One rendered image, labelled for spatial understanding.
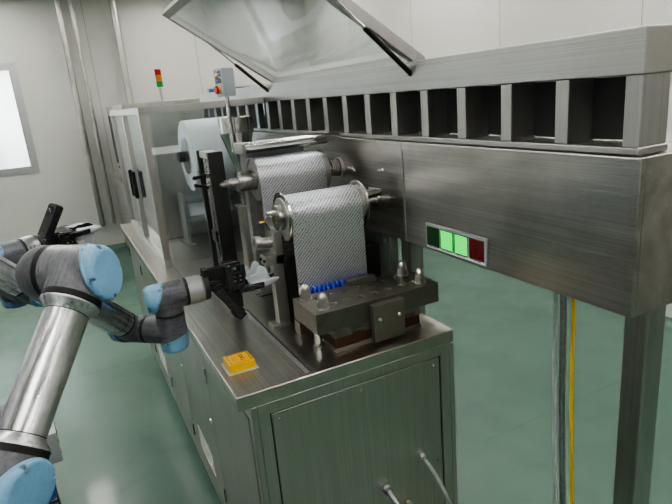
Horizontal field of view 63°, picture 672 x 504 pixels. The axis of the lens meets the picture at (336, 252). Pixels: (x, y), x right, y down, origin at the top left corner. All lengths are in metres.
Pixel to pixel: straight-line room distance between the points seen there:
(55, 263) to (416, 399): 1.03
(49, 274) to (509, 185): 0.99
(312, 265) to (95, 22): 5.75
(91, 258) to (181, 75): 6.07
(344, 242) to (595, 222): 0.78
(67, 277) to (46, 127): 5.85
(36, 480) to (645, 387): 1.23
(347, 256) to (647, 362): 0.84
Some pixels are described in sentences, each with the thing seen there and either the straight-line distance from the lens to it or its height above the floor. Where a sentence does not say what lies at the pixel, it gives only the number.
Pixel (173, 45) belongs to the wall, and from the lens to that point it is 7.21.
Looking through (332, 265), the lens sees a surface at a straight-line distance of 1.68.
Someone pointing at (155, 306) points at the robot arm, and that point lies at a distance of 1.51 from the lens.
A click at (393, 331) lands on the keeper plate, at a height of 0.93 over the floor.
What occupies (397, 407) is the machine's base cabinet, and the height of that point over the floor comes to 0.71.
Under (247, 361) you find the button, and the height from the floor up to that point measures 0.92.
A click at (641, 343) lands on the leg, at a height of 1.01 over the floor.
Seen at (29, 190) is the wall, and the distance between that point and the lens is 7.07.
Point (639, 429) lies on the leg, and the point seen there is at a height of 0.80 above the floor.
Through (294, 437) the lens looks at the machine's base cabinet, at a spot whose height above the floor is 0.74.
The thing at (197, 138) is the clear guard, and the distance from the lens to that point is 2.56.
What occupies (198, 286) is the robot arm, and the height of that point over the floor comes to 1.13.
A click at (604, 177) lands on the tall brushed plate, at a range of 1.14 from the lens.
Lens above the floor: 1.59
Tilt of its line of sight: 16 degrees down
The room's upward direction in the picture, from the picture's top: 5 degrees counter-clockwise
